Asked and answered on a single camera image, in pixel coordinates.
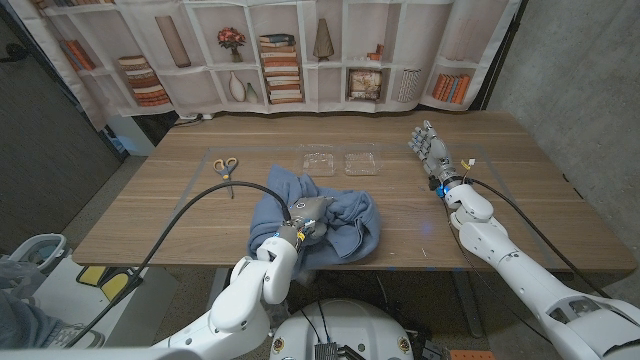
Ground printed bookshelf backdrop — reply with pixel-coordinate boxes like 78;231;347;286
7;0;524;131

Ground orange box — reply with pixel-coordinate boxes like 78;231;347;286
449;349;496;360

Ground yellow black floor pedal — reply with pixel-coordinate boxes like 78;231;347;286
75;264;146;306

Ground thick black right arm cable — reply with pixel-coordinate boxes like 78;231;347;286
467;177;611;300

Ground white grey bin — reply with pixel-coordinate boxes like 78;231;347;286
8;232;68;276

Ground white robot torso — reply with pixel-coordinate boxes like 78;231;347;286
268;298;415;360

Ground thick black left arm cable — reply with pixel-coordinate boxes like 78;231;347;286
64;180;293;349

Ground blue cloth pile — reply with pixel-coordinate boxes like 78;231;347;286
0;254;66;350

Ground blue hoodie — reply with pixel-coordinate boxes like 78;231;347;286
247;164;382;279

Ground white cabinet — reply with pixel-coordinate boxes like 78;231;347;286
104;114;156;157

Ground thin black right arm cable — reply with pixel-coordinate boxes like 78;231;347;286
442;197;551;344

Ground yellow-handled scissors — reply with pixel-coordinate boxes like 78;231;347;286
212;156;240;200

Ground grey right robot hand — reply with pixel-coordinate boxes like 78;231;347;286
407;119;464;189

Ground clear plastic clamshell container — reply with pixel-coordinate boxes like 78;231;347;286
299;143;384;178

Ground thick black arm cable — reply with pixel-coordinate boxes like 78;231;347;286
64;180;293;349
467;177;611;300

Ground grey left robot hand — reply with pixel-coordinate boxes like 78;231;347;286
275;195;335;247

